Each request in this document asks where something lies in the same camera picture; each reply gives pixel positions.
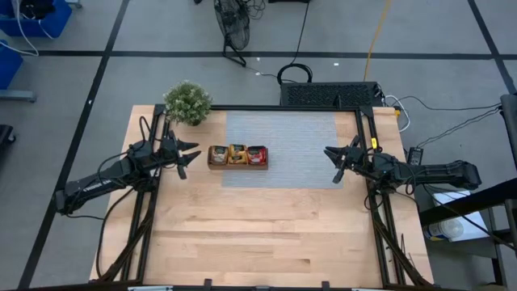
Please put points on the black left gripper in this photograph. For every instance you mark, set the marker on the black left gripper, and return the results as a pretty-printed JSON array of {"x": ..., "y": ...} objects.
[{"x": 171, "y": 155}]

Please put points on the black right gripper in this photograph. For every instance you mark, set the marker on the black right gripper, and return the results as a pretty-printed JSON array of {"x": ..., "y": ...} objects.
[{"x": 357, "y": 159}]

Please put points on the white tea packet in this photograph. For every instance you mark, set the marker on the white tea packet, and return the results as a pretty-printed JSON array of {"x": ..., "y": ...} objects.
[{"x": 218, "y": 154}]

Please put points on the orange tea packet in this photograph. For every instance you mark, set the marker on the orange tea packet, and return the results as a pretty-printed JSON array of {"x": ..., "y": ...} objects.
[{"x": 237, "y": 153}]

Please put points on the wooden three-compartment tea box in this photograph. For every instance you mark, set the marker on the wooden three-compartment tea box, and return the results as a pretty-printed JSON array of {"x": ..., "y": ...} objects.
[{"x": 238, "y": 166}]

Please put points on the grey woven placemat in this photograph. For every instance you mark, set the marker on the grey woven placemat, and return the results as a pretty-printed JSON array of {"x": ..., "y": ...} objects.
[{"x": 282, "y": 141}]

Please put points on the red tea packet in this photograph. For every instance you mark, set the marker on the red tea packet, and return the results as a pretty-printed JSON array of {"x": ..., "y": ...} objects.
[{"x": 257, "y": 154}]

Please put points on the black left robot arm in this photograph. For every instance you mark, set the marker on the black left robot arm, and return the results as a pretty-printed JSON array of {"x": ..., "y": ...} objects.
[{"x": 101, "y": 180}]

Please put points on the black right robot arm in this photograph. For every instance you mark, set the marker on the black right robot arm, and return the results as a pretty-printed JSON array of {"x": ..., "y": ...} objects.
[{"x": 444, "y": 171}]

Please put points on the green potted plant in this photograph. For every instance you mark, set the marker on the green potted plant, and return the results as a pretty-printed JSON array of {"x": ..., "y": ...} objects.
[{"x": 187, "y": 103}]

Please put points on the black perforated computer tower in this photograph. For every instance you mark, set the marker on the black perforated computer tower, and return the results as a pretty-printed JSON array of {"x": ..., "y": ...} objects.
[{"x": 331, "y": 95}]

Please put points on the black power adapter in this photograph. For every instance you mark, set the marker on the black power adapter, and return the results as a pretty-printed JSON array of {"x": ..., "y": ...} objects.
[{"x": 415, "y": 155}]

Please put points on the black floor fan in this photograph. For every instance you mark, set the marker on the black floor fan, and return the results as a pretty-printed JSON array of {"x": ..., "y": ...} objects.
[{"x": 232, "y": 24}]

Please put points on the white paper sheet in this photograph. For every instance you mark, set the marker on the white paper sheet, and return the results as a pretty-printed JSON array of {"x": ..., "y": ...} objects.
[{"x": 464, "y": 210}]

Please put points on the grey metal base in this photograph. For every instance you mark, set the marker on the grey metal base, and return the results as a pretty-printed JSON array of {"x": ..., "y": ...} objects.
[{"x": 16, "y": 95}]

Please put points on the blue plastic bin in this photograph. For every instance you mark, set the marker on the blue plastic bin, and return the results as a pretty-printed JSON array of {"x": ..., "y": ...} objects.
[
  {"x": 52, "y": 24},
  {"x": 8, "y": 64}
]

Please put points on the black device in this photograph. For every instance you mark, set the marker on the black device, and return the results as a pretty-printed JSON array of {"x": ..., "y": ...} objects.
[{"x": 36, "y": 8}]

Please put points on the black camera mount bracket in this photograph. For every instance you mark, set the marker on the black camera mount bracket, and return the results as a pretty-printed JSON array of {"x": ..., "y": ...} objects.
[
  {"x": 207, "y": 283},
  {"x": 325, "y": 285}
]

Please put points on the black side table frame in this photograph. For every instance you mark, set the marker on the black side table frame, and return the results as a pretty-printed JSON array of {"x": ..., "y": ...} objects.
[{"x": 484, "y": 198}]

